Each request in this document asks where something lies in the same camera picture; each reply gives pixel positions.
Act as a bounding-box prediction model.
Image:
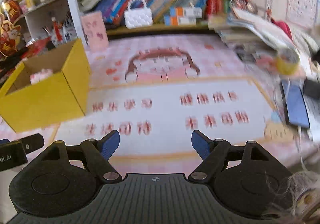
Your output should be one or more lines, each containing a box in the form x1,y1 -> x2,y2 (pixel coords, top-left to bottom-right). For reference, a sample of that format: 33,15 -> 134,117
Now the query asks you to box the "yellow cardboard box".
1,39 -> 90,132

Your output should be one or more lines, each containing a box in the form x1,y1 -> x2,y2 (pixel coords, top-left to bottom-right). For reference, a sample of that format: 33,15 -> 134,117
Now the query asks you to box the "orange blue medicine box lower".
164,16 -> 196,26

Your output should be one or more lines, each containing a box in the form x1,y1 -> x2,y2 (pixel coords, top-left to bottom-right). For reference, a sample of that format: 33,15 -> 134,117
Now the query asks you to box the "yellow tape roll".
276,49 -> 300,75

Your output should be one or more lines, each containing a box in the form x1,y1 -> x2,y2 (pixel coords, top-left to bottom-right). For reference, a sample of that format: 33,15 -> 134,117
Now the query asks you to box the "pink sticker cylinder box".
81,11 -> 109,52

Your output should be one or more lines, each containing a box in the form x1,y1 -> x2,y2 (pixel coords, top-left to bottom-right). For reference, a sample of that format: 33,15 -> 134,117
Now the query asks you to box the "white yellow bottle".
25,0 -> 36,11

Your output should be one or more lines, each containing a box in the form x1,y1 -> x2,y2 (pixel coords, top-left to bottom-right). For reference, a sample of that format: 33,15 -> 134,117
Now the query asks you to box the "red gold fortune god decoration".
1,0 -> 23,57

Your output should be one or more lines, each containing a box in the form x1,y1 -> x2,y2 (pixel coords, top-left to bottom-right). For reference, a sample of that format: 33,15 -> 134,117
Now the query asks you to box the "red tassel doll ornament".
52,17 -> 62,43

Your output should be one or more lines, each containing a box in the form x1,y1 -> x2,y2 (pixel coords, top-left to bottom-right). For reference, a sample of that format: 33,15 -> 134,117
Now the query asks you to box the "pink plush pig toy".
30,69 -> 53,85

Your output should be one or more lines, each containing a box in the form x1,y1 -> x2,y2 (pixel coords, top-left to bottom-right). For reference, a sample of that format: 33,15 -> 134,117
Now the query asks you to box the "blue notebook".
280,80 -> 310,129

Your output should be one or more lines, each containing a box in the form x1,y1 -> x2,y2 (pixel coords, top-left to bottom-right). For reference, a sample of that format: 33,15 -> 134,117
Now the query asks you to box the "white cubby shelf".
24,0 -> 78,46

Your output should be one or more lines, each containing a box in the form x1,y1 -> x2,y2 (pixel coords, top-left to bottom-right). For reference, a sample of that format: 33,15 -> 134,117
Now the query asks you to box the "stack of magazines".
207,7 -> 313,65

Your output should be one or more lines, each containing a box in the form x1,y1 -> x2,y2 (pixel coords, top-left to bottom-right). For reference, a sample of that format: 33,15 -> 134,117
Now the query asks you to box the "orange blue medicine box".
164,16 -> 196,26
170,7 -> 203,18

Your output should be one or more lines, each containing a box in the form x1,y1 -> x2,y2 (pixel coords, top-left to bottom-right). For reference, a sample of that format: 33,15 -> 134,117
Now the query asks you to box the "white quilted pearl handbag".
124,0 -> 153,29

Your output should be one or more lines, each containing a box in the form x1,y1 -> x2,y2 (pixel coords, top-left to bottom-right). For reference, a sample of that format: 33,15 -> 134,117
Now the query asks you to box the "orange blue medicine box upper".
170,7 -> 203,18

